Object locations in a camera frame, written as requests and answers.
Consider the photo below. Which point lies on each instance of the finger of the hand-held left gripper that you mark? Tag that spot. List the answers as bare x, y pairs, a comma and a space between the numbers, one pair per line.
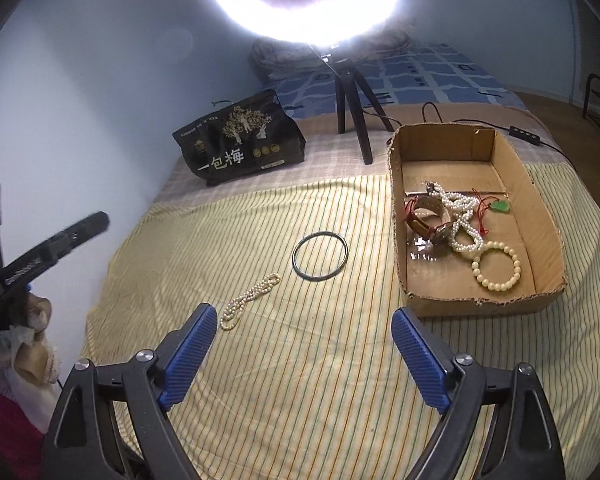
70, 232

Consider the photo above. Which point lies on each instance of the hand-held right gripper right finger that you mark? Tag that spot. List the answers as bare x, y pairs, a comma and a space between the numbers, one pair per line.
420, 360

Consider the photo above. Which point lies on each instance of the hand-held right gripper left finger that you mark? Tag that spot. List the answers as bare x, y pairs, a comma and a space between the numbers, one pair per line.
190, 355

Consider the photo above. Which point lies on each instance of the short pearl strand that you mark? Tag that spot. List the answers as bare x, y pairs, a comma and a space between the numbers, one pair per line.
228, 317

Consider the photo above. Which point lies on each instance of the cardboard box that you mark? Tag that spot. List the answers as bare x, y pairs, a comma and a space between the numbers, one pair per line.
480, 305

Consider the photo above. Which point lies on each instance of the black bangle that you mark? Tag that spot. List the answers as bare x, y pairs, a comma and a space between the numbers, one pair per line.
294, 257

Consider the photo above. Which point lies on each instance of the brown leather watch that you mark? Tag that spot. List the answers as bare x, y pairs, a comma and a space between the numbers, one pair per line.
425, 207

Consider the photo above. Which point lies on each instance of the person's left hand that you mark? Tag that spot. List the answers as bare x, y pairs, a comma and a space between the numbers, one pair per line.
37, 312

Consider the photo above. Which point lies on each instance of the yellow striped blanket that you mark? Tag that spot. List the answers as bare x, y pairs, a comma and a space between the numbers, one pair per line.
305, 360

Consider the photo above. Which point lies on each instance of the black snack bag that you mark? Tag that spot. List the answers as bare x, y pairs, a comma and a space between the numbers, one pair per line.
230, 160

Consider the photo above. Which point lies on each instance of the person's red clothing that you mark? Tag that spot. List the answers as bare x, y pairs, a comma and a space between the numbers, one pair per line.
5, 435

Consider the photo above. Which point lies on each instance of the brown checked bedsheet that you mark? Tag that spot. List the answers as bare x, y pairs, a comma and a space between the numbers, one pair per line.
330, 160

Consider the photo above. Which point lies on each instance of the black mini tripod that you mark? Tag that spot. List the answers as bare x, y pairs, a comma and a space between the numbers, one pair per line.
365, 145

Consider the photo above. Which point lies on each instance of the blue patterned bedsheet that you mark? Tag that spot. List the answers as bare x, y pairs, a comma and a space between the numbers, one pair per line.
430, 75

